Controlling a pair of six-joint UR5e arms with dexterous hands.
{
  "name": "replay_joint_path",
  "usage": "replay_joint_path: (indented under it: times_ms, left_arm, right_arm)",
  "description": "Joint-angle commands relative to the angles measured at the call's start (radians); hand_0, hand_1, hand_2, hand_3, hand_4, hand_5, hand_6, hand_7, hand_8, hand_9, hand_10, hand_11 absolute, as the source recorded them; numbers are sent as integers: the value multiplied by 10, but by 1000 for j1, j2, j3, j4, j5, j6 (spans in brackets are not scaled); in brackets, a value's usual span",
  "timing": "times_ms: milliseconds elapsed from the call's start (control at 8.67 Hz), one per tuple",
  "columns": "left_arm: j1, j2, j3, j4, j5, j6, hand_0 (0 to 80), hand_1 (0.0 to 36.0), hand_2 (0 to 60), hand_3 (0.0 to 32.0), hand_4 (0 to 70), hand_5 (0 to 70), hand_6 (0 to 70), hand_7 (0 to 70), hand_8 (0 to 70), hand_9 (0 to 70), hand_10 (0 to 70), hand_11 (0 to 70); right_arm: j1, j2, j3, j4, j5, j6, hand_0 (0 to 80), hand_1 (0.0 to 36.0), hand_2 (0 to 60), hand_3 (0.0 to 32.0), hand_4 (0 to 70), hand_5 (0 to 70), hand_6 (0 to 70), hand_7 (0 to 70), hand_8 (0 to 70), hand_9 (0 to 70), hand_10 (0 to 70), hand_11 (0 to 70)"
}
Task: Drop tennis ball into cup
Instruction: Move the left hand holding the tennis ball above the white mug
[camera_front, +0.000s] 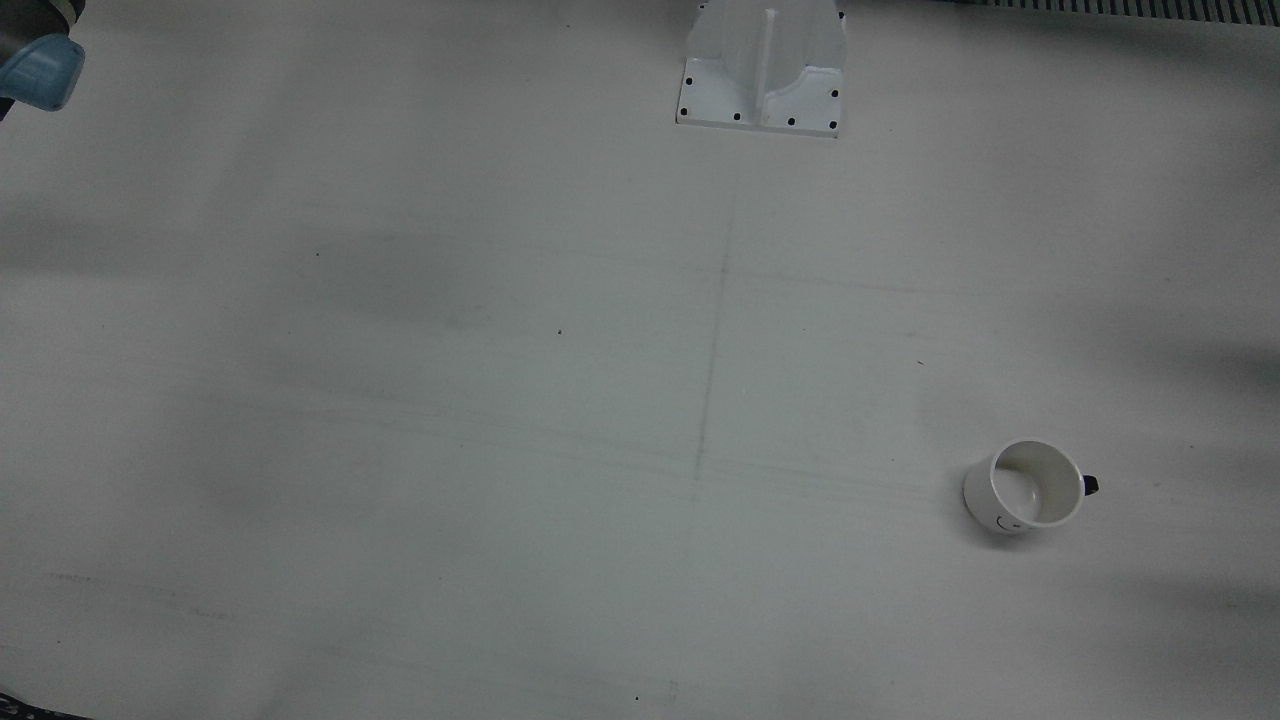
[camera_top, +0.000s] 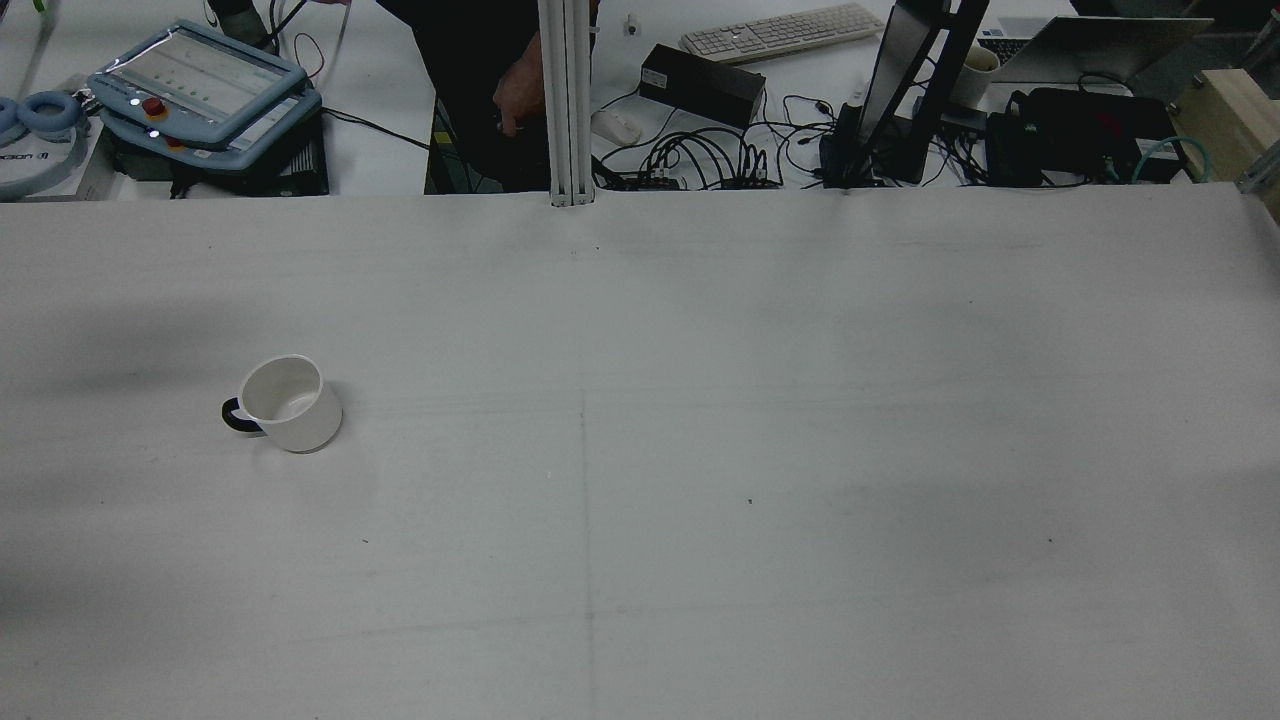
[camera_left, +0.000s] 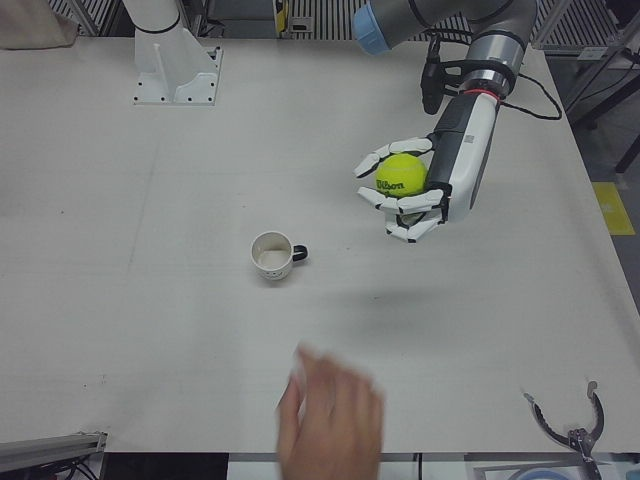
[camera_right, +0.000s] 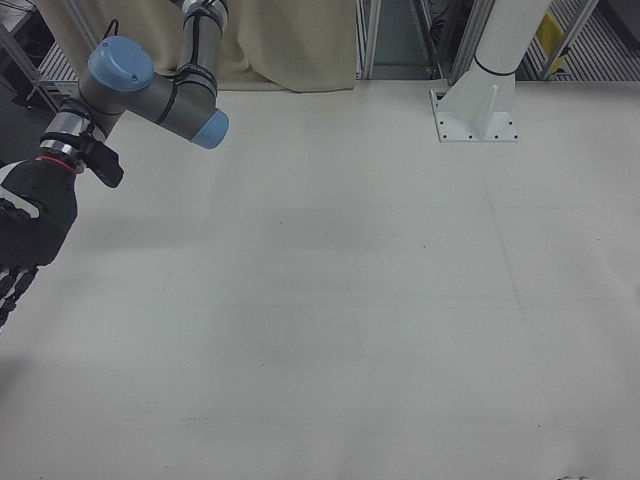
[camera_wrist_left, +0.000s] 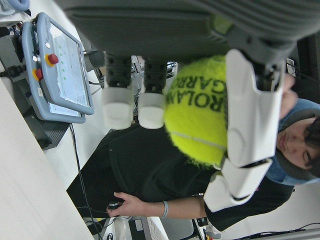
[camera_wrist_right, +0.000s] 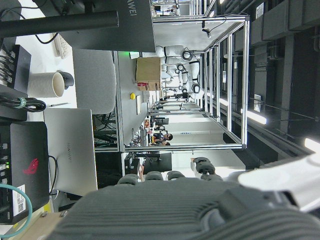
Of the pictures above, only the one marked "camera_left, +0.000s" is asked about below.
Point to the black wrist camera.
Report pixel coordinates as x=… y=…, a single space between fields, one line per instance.
x=431 y=85

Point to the yellow tennis ball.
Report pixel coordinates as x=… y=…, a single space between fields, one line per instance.
x=401 y=174

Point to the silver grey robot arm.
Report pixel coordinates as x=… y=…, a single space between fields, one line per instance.
x=470 y=30

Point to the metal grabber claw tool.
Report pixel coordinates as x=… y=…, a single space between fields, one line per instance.
x=575 y=425

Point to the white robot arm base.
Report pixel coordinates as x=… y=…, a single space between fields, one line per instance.
x=172 y=55

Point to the aluminium profile bar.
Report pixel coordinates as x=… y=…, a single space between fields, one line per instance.
x=47 y=445

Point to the bare human hand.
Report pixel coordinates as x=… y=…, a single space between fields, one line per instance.
x=327 y=415

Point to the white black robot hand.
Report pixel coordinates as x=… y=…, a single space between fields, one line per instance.
x=465 y=150

